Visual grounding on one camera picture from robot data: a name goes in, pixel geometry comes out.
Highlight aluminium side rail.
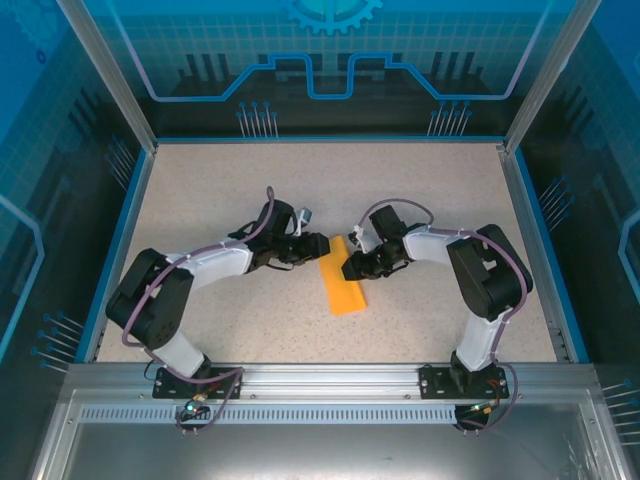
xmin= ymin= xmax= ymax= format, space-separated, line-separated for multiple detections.
xmin=497 ymin=142 xmax=574 ymax=364

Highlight slotted grey cable duct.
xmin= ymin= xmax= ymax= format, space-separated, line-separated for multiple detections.
xmin=79 ymin=405 xmax=464 ymax=426

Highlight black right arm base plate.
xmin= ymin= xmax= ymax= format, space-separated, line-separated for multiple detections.
xmin=418 ymin=363 xmax=511 ymax=401

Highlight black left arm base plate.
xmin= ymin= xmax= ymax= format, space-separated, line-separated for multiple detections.
xmin=152 ymin=366 xmax=245 ymax=401

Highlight grey metal sheet panel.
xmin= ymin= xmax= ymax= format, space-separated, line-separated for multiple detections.
xmin=29 ymin=388 xmax=631 ymax=480

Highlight blue table edge strip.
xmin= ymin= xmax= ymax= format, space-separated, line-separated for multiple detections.
xmin=74 ymin=147 xmax=159 ymax=364
xmin=513 ymin=149 xmax=592 ymax=364

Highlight aluminium mounting rail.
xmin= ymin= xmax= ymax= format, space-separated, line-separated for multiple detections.
xmin=64 ymin=363 xmax=599 ymax=401

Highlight aluminium frame post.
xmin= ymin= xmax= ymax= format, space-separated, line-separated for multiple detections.
xmin=55 ymin=0 xmax=159 ymax=151
xmin=504 ymin=0 xmax=601 ymax=151

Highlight orange paper sheet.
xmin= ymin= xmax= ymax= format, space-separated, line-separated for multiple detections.
xmin=317 ymin=233 xmax=370 ymax=317

